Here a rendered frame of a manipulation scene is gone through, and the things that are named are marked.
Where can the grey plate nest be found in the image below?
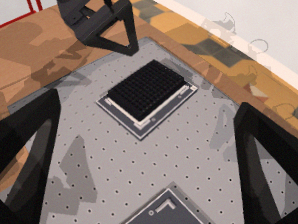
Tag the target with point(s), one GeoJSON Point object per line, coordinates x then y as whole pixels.
{"type": "Point", "coordinates": [166, 209]}
{"type": "Point", "coordinates": [141, 132]}

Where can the black well plate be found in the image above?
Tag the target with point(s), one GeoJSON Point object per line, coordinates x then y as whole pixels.
{"type": "Point", "coordinates": [146, 89]}

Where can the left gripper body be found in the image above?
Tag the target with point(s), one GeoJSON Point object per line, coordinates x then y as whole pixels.
{"type": "Point", "coordinates": [73, 12]}

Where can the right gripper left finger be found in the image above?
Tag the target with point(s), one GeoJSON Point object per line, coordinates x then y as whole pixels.
{"type": "Point", "coordinates": [26, 196]}

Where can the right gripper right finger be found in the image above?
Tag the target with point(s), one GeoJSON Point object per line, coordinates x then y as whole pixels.
{"type": "Point", "coordinates": [259, 206]}

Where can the grey flat base plate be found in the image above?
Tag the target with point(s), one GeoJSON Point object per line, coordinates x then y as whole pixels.
{"type": "Point", "coordinates": [101, 174]}

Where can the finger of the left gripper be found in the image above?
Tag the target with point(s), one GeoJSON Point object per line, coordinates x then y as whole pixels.
{"type": "Point", "coordinates": [91, 12]}
{"type": "Point", "coordinates": [122, 10]}

